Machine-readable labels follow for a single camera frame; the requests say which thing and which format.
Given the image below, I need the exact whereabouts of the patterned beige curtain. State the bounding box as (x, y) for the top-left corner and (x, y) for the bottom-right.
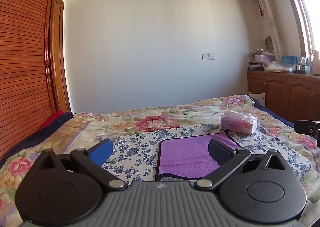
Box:
(244, 0), (288, 62)

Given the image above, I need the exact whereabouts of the blue floral white cloth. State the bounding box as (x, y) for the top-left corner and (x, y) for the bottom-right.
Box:
(101, 123), (312, 183)

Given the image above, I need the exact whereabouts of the floral bedspread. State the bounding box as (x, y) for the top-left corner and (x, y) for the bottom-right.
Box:
(0, 94), (320, 227)

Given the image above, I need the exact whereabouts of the pink tissue box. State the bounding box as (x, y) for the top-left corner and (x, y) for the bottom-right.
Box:
(221, 111), (258, 135)

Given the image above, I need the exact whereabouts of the purple and grey towel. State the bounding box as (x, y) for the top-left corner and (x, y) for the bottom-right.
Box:
(155, 129), (242, 182)

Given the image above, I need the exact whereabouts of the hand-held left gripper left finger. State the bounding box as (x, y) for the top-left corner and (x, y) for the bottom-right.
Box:
(32, 139), (128, 190)

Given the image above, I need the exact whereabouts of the wooden window frame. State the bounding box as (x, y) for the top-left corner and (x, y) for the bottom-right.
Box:
(276, 0), (320, 60)

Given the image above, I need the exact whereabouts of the green hand fan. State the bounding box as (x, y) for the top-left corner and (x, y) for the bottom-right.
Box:
(264, 36), (275, 53)

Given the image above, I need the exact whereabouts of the red cloth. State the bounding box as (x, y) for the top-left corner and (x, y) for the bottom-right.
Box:
(41, 110), (65, 128)

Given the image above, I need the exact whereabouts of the pink cardboard box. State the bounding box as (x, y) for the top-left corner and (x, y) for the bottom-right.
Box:
(254, 54), (275, 64)

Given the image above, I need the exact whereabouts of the clear plastic bag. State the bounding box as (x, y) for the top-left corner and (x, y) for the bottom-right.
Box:
(264, 61), (297, 73)

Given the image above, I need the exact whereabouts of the wooden room door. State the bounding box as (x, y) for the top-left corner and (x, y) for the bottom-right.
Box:
(50, 0), (72, 113)

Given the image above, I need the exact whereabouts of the white cardboard envelope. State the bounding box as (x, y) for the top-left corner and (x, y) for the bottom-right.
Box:
(247, 91), (266, 106)

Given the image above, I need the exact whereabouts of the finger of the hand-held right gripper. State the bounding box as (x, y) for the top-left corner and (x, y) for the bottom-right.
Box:
(294, 120), (320, 134)

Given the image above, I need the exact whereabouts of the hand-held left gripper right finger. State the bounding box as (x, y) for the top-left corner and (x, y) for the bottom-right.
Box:
(194, 139), (288, 190)

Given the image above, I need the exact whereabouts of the blue printed box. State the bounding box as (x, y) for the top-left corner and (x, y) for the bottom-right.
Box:
(281, 55), (298, 66)

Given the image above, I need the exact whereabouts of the wooden cabinet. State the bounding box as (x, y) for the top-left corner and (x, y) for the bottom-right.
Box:
(247, 69), (320, 123)

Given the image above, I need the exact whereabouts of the louvred wooden wardrobe door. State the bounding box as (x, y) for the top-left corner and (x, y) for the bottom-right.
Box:
(0, 0), (63, 160)

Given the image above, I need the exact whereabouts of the pink bottle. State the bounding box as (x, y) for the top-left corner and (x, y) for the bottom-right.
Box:
(309, 50), (320, 75)

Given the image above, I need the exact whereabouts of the stack of books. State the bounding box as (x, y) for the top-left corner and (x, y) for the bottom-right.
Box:
(247, 61), (265, 71)

